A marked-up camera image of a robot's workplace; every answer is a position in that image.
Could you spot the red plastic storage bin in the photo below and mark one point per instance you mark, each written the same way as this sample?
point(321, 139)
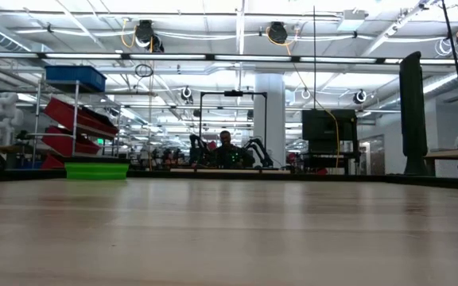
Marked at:
point(66, 113)
point(62, 143)
point(52, 163)

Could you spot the long ceiling light strip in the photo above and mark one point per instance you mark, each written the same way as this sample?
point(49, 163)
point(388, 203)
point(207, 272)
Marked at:
point(165, 56)

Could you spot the blue plastic storage bin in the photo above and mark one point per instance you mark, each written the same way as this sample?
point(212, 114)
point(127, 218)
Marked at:
point(74, 75)

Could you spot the black gantry stand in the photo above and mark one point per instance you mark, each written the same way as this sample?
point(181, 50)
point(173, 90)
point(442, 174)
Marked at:
point(233, 93)

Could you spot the white ceiling box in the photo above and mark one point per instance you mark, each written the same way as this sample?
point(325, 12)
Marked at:
point(352, 22)

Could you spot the wooden table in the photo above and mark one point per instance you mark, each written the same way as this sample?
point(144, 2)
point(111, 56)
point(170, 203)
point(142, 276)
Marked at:
point(443, 153)

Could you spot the green square plastic bin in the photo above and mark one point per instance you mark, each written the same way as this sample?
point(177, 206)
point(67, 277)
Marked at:
point(94, 171)

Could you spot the black aluminium table frame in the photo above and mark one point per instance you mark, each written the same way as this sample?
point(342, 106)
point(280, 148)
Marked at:
point(14, 175)

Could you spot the tall black panel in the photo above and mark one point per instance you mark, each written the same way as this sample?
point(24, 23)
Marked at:
point(412, 111)

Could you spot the black background robot arm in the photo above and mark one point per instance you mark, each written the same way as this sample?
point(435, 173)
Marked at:
point(258, 147)
point(197, 145)

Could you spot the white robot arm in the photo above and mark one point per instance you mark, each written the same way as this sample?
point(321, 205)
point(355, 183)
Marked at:
point(4, 115)

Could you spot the white square pillar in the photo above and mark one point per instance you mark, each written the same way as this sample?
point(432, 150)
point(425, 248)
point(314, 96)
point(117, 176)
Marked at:
point(270, 103)

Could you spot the black monitor cabinet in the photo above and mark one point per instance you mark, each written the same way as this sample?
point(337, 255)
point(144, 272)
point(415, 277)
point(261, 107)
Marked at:
point(324, 127)

